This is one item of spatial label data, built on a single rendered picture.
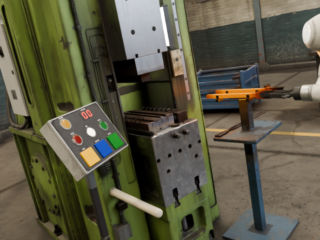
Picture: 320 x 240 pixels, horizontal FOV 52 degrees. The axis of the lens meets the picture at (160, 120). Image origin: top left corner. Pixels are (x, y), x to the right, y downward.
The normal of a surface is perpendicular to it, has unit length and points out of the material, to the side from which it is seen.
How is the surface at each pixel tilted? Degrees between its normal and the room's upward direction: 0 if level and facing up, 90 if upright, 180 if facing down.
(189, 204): 90
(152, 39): 90
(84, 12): 90
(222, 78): 89
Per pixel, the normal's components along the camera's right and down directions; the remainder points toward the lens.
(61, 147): -0.43, 0.30
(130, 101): 0.62, 0.07
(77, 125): 0.67, -0.52
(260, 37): -0.63, 0.30
